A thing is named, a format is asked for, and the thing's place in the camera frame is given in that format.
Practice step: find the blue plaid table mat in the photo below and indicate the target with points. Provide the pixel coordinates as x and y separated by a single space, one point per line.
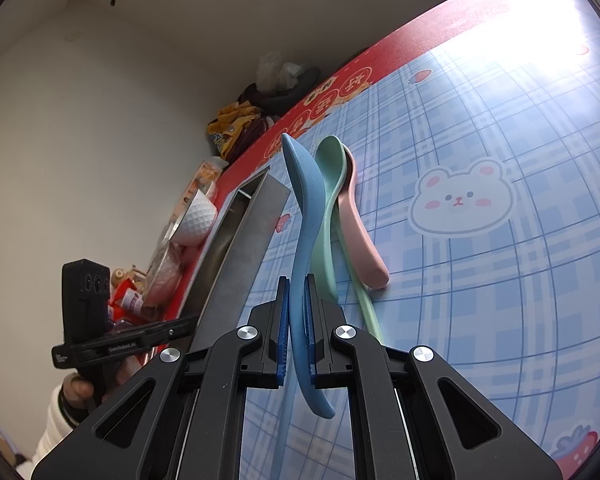
480 310

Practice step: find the green chopstick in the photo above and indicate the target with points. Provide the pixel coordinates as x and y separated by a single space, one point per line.
367 310

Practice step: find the blue plastic spoon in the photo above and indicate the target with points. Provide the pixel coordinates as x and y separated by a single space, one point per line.
305 185

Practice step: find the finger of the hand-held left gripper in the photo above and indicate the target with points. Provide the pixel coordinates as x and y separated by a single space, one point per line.
175 329

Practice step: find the stainless steel utensil tray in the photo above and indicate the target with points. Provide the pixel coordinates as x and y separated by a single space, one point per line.
245 260

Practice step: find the beige drink bottle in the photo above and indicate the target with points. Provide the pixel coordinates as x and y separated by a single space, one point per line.
127 276

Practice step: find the tissue packet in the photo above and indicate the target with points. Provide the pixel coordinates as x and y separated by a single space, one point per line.
202 180

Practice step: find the person's left hand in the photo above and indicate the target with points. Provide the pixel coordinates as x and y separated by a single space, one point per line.
75 390

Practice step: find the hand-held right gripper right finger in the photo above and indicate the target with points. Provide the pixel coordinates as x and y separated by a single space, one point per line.
310 330

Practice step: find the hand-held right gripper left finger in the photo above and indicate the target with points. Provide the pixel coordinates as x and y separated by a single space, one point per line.
280 330

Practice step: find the red plastic bag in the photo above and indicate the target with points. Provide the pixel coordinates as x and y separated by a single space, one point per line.
122 294

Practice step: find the red printed tablecloth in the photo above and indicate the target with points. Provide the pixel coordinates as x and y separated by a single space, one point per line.
405 45

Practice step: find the large plastic-covered bowl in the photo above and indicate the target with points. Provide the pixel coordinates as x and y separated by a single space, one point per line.
165 275

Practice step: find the white dimpled bowl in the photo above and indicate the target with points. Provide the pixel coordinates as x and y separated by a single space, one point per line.
197 220

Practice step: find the clear plastic bag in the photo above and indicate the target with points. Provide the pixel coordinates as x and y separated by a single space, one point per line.
272 72

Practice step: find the dark red clothes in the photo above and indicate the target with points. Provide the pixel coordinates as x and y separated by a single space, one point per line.
247 137

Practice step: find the green plastic spoon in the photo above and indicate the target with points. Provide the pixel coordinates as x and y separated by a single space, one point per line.
332 160

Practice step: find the pink plastic spoon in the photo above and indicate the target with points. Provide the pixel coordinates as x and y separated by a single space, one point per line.
365 255

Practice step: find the yellow clothes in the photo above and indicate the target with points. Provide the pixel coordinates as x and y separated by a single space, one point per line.
230 117

